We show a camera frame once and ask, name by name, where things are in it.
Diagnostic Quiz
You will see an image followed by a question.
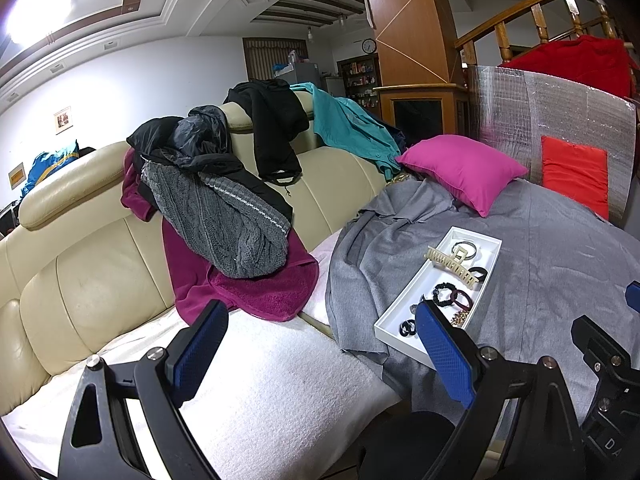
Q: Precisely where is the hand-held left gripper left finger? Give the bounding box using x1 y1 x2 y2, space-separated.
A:
57 299 231 480

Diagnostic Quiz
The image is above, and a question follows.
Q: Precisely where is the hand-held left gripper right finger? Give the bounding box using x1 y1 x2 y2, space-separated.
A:
414 299 587 480

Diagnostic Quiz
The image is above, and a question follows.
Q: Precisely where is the maroon hair tie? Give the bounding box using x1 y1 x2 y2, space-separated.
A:
447 290 474 313

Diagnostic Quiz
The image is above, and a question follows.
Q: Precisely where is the white rectangular tray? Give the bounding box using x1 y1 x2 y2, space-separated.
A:
374 226 503 368

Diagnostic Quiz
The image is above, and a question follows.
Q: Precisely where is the magenta towel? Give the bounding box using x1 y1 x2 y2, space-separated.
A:
120 147 321 326

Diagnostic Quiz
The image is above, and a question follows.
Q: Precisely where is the cream hair claw clip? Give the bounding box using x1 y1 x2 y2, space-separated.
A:
425 245 480 290

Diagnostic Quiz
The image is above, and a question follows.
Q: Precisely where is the grey blanket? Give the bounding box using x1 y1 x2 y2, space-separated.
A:
325 177 640 431

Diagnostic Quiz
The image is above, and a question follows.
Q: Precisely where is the white seat towel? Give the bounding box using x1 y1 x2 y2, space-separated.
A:
0 235 406 480

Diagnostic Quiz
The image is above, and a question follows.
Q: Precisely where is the grey knit sweater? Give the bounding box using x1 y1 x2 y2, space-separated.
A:
140 160 291 281

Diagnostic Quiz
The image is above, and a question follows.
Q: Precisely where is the beige leather sofa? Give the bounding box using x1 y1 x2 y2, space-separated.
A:
0 87 401 421

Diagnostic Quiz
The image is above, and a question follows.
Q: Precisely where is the red pillow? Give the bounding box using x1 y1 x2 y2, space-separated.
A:
540 135 611 221

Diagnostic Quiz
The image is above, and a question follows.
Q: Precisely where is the pink pillow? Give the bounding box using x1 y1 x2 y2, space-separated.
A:
395 135 530 218

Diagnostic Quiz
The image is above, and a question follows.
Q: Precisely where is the black puffer jacket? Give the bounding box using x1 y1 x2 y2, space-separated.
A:
126 105 296 226

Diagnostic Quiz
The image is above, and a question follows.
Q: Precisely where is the silver insulation mat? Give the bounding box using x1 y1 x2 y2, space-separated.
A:
465 64 640 226

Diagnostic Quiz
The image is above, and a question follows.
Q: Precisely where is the blue jacket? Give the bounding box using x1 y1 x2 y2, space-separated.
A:
20 140 81 198

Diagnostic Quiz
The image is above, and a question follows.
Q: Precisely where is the red cloth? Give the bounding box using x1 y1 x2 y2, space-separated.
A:
500 35 640 106

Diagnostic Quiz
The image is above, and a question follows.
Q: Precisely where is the teal jacket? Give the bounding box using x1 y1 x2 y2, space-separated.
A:
290 82 408 183

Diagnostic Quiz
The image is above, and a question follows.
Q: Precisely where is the wooden display shelf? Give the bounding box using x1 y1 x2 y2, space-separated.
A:
336 55 381 106

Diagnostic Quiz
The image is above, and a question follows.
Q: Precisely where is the grey refrigerator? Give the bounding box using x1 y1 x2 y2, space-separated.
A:
287 62 321 86

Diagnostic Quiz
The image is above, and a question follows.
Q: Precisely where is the brown curtained doorway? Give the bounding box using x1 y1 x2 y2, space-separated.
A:
243 37 307 83

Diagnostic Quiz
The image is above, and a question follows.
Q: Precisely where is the wooden stair railing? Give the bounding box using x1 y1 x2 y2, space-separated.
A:
452 0 631 68

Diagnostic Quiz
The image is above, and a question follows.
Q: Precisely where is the wooden pillar cabinet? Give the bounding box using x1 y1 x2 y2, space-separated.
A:
357 0 471 138

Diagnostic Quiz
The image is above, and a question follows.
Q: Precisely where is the bright ceiling light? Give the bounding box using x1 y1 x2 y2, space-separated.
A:
0 0 68 43

